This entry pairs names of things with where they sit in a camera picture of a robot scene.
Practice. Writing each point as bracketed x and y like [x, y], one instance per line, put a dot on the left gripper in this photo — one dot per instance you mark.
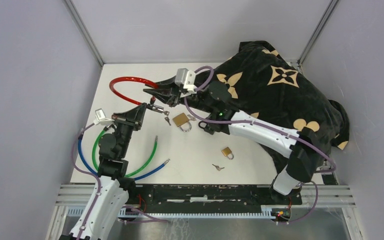
[132, 117]

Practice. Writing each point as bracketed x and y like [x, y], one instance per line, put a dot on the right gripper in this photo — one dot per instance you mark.
[168, 91]

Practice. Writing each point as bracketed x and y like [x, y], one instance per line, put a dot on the red cable lock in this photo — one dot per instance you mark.
[151, 106]

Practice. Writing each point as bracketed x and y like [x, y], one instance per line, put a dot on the large brass padlock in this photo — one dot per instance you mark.
[182, 122]

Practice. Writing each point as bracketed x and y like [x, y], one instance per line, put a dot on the black padlock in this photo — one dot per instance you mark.
[210, 128]

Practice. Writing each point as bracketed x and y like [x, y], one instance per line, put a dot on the small brass padlock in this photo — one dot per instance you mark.
[227, 152]

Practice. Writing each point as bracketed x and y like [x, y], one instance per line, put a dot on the small padlock keys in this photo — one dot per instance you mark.
[217, 167]

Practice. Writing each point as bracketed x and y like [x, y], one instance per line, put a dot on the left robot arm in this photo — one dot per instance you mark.
[112, 188]

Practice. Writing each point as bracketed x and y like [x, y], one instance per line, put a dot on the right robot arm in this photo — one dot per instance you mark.
[301, 148]

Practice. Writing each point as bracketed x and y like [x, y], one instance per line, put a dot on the large padlock keys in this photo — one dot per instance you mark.
[191, 117]

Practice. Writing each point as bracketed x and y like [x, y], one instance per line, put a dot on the black floral blanket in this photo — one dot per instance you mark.
[262, 84]

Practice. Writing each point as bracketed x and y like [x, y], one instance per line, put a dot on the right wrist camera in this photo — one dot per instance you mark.
[185, 80]

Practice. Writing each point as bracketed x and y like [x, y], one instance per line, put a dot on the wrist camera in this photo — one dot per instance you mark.
[101, 118]
[185, 80]

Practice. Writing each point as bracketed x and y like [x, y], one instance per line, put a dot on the red cable lock keys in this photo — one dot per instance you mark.
[166, 117]

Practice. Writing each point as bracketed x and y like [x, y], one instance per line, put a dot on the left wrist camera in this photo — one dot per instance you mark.
[101, 118]

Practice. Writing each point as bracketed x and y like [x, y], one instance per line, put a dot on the green cable lock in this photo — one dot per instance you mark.
[135, 172]

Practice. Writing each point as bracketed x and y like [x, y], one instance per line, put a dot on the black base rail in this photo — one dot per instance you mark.
[208, 198]

